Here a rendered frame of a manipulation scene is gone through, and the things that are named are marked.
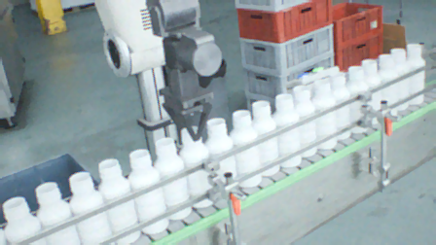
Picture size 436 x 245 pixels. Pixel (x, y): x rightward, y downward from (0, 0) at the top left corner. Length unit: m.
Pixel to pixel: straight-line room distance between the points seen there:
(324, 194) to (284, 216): 0.13
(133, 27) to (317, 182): 0.70
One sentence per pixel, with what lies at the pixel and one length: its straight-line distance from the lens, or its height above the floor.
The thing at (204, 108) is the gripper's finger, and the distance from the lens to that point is 0.94.
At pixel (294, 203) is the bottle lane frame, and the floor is 0.93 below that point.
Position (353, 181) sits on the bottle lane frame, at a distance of 1.30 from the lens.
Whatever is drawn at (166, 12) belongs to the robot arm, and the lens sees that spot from 0.88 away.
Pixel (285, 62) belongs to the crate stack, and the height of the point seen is 0.52.
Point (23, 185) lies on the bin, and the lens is 1.55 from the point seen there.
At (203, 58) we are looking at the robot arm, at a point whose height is 1.33.
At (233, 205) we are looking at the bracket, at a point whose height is 1.05.
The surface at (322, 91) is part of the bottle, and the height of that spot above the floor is 1.15.
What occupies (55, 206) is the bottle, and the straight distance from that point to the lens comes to 0.90.
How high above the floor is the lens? 1.57
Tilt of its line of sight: 23 degrees down
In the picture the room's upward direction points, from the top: 7 degrees counter-clockwise
